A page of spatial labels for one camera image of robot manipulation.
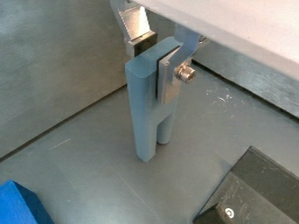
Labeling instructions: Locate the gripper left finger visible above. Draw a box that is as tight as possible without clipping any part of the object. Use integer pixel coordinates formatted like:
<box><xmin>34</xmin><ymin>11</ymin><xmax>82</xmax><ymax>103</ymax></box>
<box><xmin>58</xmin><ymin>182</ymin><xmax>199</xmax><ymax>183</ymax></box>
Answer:
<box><xmin>110</xmin><ymin>0</ymin><xmax>158</xmax><ymax>58</ymax></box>

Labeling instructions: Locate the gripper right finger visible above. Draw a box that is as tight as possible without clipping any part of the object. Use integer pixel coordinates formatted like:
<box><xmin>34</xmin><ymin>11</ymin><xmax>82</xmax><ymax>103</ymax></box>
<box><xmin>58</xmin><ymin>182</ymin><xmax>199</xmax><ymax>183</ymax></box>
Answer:
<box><xmin>155</xmin><ymin>24</ymin><xmax>209</xmax><ymax>105</ymax></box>

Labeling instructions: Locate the light blue square-circle object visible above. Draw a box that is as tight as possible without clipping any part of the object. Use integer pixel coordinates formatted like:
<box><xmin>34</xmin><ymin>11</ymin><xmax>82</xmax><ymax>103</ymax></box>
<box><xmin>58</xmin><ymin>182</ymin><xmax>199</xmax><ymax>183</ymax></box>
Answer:
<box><xmin>125</xmin><ymin>36</ymin><xmax>185</xmax><ymax>163</ymax></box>

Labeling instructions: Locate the black curved fixture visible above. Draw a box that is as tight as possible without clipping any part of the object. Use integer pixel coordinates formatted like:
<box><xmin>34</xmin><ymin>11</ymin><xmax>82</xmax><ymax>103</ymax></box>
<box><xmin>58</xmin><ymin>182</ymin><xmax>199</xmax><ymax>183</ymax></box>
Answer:
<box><xmin>193</xmin><ymin>146</ymin><xmax>299</xmax><ymax>224</ymax></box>

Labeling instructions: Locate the blue foam shape-hole block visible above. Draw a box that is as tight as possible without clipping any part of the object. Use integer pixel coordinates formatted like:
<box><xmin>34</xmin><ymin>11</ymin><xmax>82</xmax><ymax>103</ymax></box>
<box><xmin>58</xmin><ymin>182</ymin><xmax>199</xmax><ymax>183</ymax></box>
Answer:
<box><xmin>0</xmin><ymin>180</ymin><xmax>55</xmax><ymax>224</ymax></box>

